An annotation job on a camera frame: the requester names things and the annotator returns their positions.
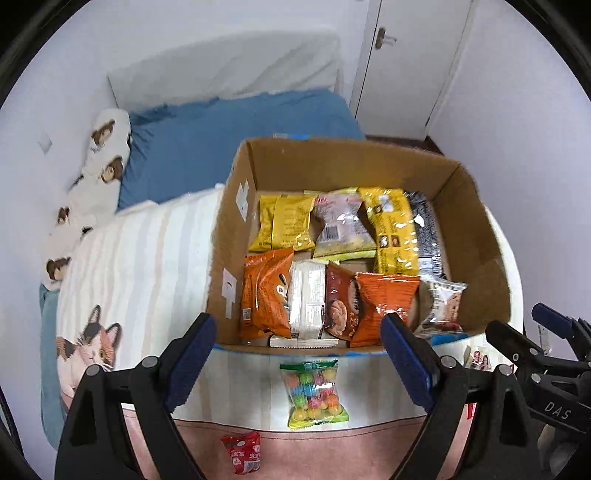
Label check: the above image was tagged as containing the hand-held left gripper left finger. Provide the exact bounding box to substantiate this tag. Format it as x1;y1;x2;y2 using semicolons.
54;312;218;480

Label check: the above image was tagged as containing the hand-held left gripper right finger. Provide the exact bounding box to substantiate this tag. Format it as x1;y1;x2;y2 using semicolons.
379;312;541;480

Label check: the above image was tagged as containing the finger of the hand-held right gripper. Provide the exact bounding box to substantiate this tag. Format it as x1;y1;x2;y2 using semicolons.
532;302;591;356
485;320;556;371

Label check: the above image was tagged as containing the white cookie snack packet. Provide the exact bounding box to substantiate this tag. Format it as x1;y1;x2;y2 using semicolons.
413;274;467;335

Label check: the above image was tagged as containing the orange red-patterned snack packet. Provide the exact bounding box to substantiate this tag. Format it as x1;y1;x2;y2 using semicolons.
349;272;421;348

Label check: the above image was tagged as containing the brown snack packet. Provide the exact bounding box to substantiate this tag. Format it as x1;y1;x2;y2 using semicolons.
324;263;365;342

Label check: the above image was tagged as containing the colourful candy ball packet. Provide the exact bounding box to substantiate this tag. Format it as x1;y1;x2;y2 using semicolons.
279;359;350;430

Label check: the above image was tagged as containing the long yellow snack packet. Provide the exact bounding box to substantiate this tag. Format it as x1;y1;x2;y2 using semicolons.
359;186;420;276

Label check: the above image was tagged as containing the black snack packet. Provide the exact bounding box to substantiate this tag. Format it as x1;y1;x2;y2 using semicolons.
406;191;448;280

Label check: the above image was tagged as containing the clear snack packet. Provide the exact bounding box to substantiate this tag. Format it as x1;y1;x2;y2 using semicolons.
313;187;377;259

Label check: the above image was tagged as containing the small yellow snack packet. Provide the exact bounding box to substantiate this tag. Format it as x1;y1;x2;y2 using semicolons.
249;193;317;252

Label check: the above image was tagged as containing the cardboard box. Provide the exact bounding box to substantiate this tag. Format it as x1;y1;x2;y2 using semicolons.
205;136;513;358

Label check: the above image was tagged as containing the small picture-print snack packet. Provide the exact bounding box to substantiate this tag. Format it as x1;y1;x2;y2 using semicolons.
463;346;492;372

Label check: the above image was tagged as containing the striped cat-print blanket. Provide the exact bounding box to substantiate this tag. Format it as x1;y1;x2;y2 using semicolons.
55;189;525;425

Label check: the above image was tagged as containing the small red snack packet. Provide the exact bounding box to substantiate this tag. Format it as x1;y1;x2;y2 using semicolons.
221;431;262;475

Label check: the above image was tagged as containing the white bear-print pillow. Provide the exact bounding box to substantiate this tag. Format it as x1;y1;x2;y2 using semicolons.
39;108;132;291

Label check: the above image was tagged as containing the blue pillow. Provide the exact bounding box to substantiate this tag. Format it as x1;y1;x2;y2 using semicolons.
117;90;365;213

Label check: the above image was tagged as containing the white door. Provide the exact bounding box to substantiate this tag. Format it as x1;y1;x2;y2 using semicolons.
348;0;476;139

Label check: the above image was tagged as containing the grey headboard cushion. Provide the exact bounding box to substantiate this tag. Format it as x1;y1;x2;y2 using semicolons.
107;31;345;114

